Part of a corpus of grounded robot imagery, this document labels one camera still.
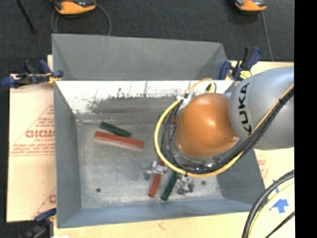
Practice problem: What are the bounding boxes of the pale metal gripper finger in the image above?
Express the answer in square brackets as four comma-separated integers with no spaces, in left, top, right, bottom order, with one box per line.
[176,174,195,196]
[143,160,167,181]

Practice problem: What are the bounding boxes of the red-brown flat block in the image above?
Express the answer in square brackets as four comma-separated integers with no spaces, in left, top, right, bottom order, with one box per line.
[94,130,145,151]
[148,160,165,198]

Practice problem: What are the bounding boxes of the dark green flat block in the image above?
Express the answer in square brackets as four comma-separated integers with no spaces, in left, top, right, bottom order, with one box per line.
[99,120,133,138]
[160,171,179,202]

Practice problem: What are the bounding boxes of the grey metal bin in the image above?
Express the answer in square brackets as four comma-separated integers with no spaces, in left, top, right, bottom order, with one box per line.
[51,33,267,229]

